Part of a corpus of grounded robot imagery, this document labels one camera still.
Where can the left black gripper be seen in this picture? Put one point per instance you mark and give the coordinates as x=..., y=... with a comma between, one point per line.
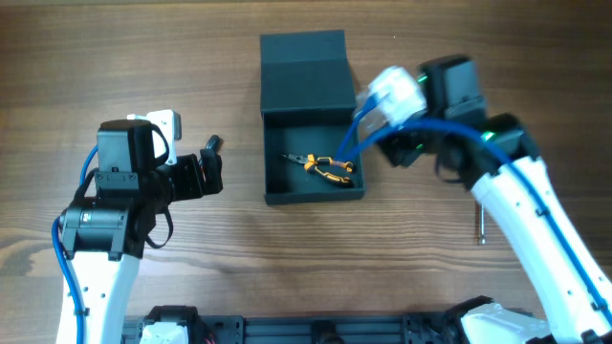
x=207, y=171

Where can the red black handled screwdriver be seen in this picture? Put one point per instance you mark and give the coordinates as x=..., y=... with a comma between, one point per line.
x=214, y=143

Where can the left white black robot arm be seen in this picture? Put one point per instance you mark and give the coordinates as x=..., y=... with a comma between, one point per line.
x=99, y=239

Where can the orange black needle-nose pliers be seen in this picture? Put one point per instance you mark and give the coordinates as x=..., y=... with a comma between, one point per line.
x=321, y=167

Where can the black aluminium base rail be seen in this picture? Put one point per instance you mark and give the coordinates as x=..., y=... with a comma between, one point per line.
x=409, y=328

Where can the silver metal wrench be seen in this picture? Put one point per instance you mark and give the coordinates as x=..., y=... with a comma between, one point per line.
x=481, y=225

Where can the dark green open box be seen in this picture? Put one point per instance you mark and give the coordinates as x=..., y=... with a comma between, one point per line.
x=307, y=102

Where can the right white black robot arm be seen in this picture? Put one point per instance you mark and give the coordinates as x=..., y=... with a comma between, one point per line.
x=507, y=175

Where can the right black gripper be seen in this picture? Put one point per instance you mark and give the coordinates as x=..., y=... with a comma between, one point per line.
x=399, y=153

